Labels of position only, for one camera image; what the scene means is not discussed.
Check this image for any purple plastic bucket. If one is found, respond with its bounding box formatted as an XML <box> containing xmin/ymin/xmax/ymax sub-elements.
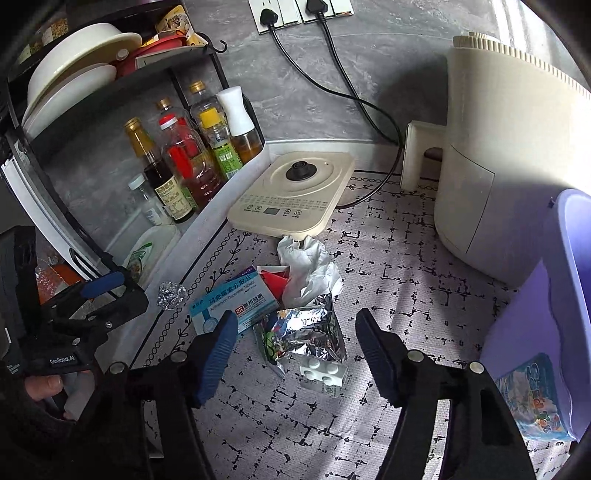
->
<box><xmin>480</xmin><ymin>189</ymin><xmax>590</xmax><ymax>441</ymax></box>

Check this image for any gold cap clear bottle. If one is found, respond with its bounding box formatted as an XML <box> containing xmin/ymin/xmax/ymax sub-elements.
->
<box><xmin>188</xmin><ymin>80</ymin><xmax>225</xmax><ymax>128</ymax></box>

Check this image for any black metal kitchen rack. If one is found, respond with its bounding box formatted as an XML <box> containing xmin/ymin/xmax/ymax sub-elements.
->
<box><xmin>0</xmin><ymin>0</ymin><xmax>267</xmax><ymax>296</ymax></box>

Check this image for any dark soy sauce bottle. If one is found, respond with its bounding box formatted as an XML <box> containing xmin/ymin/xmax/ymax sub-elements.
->
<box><xmin>124</xmin><ymin>117</ymin><xmax>195</xmax><ymax>223</ymax></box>

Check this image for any red paper box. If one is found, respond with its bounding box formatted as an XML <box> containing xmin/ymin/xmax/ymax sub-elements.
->
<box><xmin>256</xmin><ymin>265</ymin><xmax>290</xmax><ymax>301</ymax></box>

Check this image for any white top oil dispenser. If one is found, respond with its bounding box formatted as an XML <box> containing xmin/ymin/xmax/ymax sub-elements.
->
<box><xmin>216</xmin><ymin>86</ymin><xmax>263</xmax><ymax>164</ymax></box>

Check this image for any red bowl on rack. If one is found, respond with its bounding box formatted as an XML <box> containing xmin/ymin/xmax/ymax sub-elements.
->
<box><xmin>113</xmin><ymin>35</ymin><xmax>185</xmax><ymax>78</ymax></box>

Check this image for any white pill blister pack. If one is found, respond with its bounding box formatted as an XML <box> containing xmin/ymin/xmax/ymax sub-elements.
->
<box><xmin>300</xmin><ymin>357</ymin><xmax>348</xmax><ymax>397</ymax></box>

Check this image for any white plastic food container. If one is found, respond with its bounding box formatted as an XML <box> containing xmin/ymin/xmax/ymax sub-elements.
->
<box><xmin>107</xmin><ymin>217</ymin><xmax>180</xmax><ymax>288</ymax></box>

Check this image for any cream air fryer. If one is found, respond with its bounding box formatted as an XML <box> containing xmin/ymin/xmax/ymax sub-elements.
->
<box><xmin>400</xmin><ymin>31</ymin><xmax>591</xmax><ymax>289</ymax></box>

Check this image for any aluminium foil ball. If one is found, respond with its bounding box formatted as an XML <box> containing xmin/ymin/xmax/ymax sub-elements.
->
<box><xmin>157</xmin><ymin>282</ymin><xmax>188</xmax><ymax>311</ymax></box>

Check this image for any red cap oil bottle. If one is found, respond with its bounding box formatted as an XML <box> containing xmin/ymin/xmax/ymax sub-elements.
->
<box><xmin>159</xmin><ymin>113</ymin><xmax>223</xmax><ymax>210</ymax></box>

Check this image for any patterned white table mat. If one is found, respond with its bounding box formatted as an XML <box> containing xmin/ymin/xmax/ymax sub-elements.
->
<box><xmin>133</xmin><ymin>170</ymin><xmax>574</xmax><ymax>480</ymax></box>

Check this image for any white ceramic bowl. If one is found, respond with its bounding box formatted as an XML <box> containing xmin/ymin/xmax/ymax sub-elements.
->
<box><xmin>24</xmin><ymin>23</ymin><xmax>142</xmax><ymax>117</ymax></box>

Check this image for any white wall socket panel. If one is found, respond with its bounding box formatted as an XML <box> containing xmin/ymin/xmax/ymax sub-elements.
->
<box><xmin>249</xmin><ymin>0</ymin><xmax>355</xmax><ymax>34</ymax></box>

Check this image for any person's left hand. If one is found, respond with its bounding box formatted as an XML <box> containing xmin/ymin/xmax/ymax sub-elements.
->
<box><xmin>24</xmin><ymin>370</ymin><xmax>96</xmax><ymax>421</ymax></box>

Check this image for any silver foil snack bag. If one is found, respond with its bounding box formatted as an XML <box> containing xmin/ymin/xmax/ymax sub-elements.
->
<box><xmin>253</xmin><ymin>293</ymin><xmax>346</xmax><ymax>380</ymax></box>

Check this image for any small white cap bottle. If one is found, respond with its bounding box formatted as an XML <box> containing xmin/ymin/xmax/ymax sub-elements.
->
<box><xmin>128</xmin><ymin>174</ymin><xmax>173</xmax><ymax>226</ymax></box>

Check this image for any white ceramic plate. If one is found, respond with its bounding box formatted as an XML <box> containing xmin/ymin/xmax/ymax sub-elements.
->
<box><xmin>23</xmin><ymin>63</ymin><xmax>116</xmax><ymax>140</ymax></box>

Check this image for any blue white medicine box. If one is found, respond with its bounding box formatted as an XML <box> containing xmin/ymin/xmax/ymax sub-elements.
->
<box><xmin>189</xmin><ymin>267</ymin><xmax>280</xmax><ymax>335</ymax></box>

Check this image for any cream induction cooker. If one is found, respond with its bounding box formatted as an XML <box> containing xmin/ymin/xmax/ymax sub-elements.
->
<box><xmin>228</xmin><ymin>152</ymin><xmax>355</xmax><ymax>240</ymax></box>

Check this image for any yellow cap green label bottle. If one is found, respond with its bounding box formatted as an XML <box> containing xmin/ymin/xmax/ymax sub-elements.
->
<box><xmin>199</xmin><ymin>107</ymin><xmax>242</xmax><ymax>180</ymax></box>

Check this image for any black power cable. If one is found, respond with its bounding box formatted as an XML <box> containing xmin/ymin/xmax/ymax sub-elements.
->
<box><xmin>259</xmin><ymin>8</ymin><xmax>407</xmax><ymax>210</ymax></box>
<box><xmin>304</xmin><ymin>0</ymin><xmax>403</xmax><ymax>149</ymax></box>

